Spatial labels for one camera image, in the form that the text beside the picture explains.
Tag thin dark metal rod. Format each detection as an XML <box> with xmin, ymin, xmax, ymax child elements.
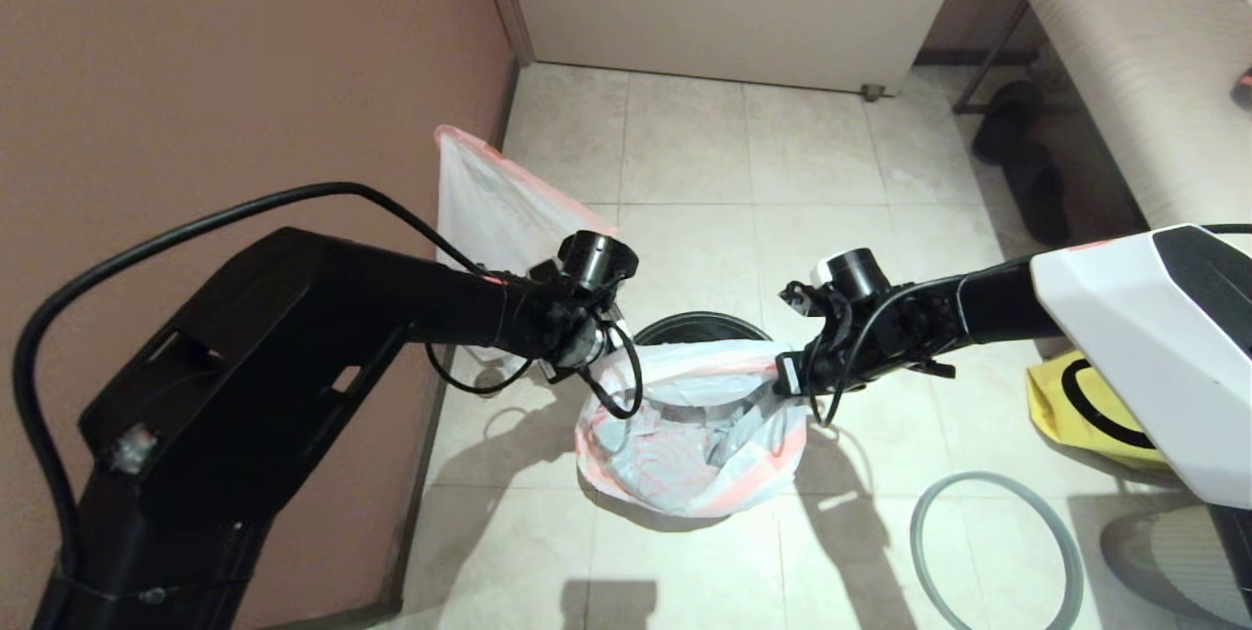
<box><xmin>952</xmin><ymin>2</ymin><xmax>1030</xmax><ymax>114</ymax></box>

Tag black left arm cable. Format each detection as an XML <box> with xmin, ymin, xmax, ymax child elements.
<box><xmin>12</xmin><ymin>182</ymin><xmax>490</xmax><ymax>602</ymax></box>

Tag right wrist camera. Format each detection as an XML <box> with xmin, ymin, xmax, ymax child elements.
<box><xmin>779</xmin><ymin>281</ymin><xmax>821</xmax><ymax>320</ymax></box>

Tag white red-printed plastic bag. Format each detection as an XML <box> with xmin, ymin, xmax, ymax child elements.
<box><xmin>574</xmin><ymin>338</ymin><xmax>812</xmax><ymax>519</ymax></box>

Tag yellow fabric bag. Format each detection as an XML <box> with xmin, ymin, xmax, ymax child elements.
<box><xmin>1025</xmin><ymin>348</ymin><xmax>1172</xmax><ymax>471</ymax></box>

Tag thin black left wrist cable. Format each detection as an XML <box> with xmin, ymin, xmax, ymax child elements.
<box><xmin>425</xmin><ymin>317</ymin><xmax>645</xmax><ymax>421</ymax></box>

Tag grey bin rim ring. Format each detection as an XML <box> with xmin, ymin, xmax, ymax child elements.
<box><xmin>910</xmin><ymin>473</ymin><xmax>1085</xmax><ymax>630</ymax></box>

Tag white garbage bag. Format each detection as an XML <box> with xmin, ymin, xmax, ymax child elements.
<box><xmin>433</xmin><ymin>126</ymin><xmax>619</xmax><ymax>369</ymax></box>

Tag black round trash bin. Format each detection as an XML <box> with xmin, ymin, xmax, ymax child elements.
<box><xmin>631</xmin><ymin>311</ymin><xmax>774</xmax><ymax>349</ymax></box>

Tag black slippers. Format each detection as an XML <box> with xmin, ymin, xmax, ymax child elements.
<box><xmin>971</xmin><ymin>80</ymin><xmax>1069</xmax><ymax>245</ymax></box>

